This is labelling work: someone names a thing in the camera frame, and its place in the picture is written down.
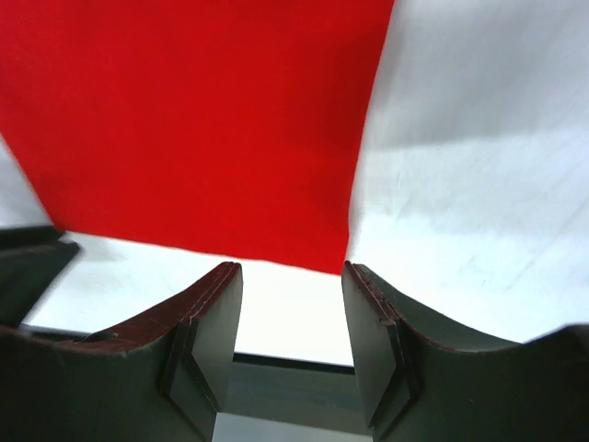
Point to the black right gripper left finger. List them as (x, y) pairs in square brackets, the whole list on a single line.
[(161, 375)]

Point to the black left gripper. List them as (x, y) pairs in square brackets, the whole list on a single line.
[(31, 258)]

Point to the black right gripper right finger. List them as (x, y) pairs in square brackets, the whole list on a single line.
[(425, 377)]

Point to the red t shirt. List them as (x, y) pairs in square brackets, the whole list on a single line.
[(225, 127)]

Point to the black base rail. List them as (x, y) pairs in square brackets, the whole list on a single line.
[(297, 392)]

